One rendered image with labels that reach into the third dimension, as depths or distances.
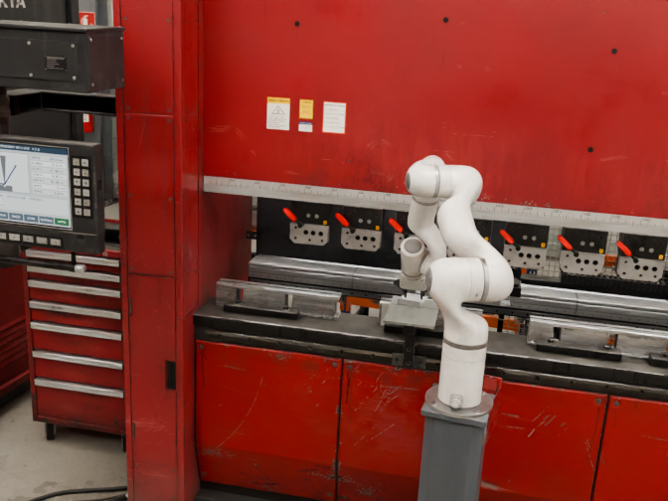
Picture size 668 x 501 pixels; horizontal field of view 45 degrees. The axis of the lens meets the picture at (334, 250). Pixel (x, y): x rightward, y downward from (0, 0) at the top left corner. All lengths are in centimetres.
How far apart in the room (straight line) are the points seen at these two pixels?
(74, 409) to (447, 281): 229
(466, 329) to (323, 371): 105
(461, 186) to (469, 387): 58
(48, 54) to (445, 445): 166
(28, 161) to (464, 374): 151
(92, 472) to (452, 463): 200
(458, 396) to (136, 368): 145
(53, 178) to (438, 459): 147
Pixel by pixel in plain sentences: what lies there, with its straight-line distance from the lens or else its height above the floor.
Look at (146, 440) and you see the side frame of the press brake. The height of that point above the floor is 35.
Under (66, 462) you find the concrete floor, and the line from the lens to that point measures 396.
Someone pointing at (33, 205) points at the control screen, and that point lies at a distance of 277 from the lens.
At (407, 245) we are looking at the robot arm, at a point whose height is 128.
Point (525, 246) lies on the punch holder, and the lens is 296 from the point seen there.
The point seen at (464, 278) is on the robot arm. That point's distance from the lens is 211.
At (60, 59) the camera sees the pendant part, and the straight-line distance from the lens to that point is 265.
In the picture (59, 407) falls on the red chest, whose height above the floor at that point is 21.
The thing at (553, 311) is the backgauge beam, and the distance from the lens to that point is 332.
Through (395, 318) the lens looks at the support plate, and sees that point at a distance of 285.
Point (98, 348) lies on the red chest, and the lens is 374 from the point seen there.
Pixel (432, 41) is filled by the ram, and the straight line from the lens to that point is 286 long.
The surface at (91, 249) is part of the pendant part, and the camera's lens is 270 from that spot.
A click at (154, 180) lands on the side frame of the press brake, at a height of 142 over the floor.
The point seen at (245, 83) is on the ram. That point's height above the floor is 176.
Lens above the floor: 205
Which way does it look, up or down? 17 degrees down
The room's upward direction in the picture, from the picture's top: 3 degrees clockwise
